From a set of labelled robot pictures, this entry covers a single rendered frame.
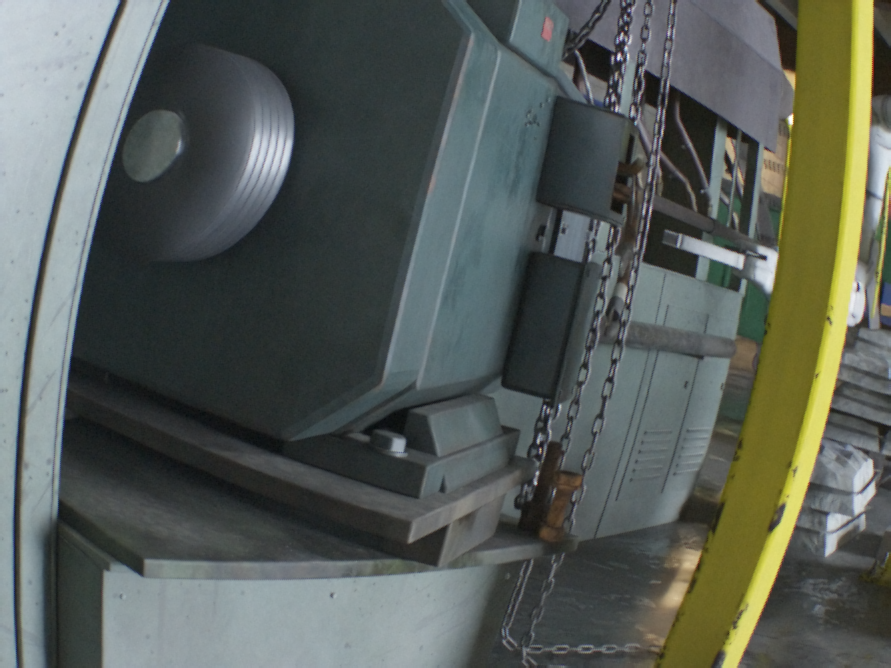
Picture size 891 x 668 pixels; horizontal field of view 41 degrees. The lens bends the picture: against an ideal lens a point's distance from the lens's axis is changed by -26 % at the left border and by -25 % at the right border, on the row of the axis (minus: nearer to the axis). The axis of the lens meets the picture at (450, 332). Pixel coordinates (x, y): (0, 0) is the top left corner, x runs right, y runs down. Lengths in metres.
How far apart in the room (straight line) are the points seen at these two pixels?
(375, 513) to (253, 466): 0.12
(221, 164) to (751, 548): 0.76
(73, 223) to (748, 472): 0.83
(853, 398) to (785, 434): 3.81
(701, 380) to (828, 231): 1.93
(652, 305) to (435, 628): 1.62
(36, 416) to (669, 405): 2.34
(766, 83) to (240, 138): 2.76
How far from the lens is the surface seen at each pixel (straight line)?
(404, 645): 1.53
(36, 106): 1.06
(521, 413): 2.72
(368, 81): 1.22
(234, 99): 1.13
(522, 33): 1.37
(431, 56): 1.21
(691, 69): 3.25
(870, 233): 2.52
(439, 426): 1.38
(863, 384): 5.32
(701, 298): 3.32
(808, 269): 1.54
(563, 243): 1.75
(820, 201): 1.54
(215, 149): 1.13
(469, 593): 1.60
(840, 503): 3.49
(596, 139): 1.56
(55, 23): 1.05
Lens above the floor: 0.62
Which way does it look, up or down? 5 degrees down
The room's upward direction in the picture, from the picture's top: 14 degrees clockwise
